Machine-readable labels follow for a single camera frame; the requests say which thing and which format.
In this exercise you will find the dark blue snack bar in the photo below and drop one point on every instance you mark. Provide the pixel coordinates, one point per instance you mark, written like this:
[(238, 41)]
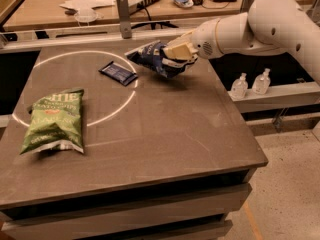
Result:
[(118, 73)]

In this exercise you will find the white papers on desk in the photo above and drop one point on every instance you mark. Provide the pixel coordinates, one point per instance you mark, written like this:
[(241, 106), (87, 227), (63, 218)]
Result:
[(78, 4)]

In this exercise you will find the grey power strip box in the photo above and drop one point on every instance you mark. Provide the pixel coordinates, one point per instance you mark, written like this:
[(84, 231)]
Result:
[(137, 5)]

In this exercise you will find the clear sanitizer bottle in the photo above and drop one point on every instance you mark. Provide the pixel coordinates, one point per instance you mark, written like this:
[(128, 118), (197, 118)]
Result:
[(262, 82), (239, 87)]

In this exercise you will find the round clear lid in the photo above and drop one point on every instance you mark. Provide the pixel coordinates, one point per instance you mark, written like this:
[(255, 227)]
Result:
[(86, 15)]

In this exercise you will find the blue white face mask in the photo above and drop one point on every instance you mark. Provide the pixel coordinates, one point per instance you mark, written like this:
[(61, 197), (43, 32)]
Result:
[(184, 3)]

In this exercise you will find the grey drawer cabinet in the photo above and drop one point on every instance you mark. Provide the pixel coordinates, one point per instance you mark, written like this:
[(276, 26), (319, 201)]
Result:
[(184, 210)]

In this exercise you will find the left grey metal post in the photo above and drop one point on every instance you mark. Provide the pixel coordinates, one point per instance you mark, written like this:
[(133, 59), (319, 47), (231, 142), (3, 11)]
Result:
[(124, 18)]

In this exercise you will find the blue chip bag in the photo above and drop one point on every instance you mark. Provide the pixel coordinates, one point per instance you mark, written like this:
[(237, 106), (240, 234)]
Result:
[(150, 56)]

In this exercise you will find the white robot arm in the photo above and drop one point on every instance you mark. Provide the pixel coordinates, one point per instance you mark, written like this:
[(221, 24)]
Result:
[(269, 27)]

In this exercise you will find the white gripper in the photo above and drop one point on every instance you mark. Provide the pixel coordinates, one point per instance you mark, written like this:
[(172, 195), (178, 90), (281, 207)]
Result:
[(204, 40)]

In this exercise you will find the left clear sanitizer bottle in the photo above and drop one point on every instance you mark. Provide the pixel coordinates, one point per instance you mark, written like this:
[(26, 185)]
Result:
[(239, 87)]

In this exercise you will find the green chip bag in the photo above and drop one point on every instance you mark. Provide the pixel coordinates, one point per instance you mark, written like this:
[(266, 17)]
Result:
[(56, 123)]

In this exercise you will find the right clear sanitizer bottle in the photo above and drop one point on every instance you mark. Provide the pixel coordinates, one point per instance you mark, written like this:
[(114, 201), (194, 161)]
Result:
[(262, 82)]

